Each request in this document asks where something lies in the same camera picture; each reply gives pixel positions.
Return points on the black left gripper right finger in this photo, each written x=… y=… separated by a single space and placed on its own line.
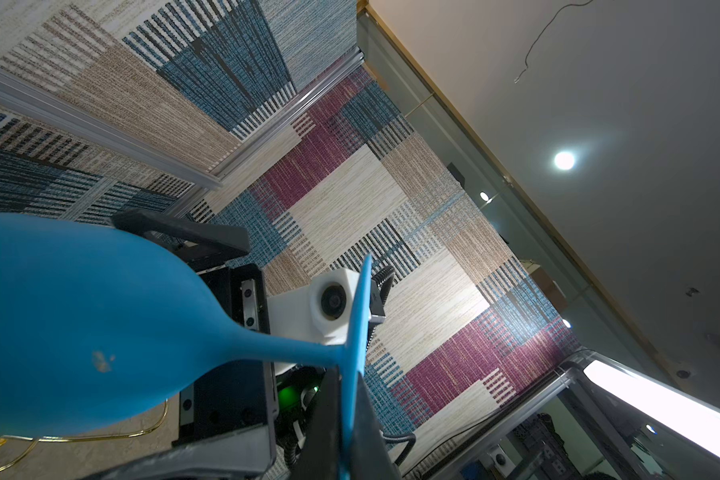
x=369 y=459

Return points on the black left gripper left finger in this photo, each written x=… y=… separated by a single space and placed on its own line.
x=321 y=456

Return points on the blue wine glass front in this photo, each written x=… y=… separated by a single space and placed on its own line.
x=98 y=325

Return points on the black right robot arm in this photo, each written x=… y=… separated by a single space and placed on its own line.
x=245 y=394

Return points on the long fluorescent light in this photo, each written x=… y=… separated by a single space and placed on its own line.
x=693 y=419

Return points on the round ceiling light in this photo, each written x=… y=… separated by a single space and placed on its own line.
x=564 y=160

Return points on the gold wire glass rack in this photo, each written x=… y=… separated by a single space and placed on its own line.
x=33 y=442

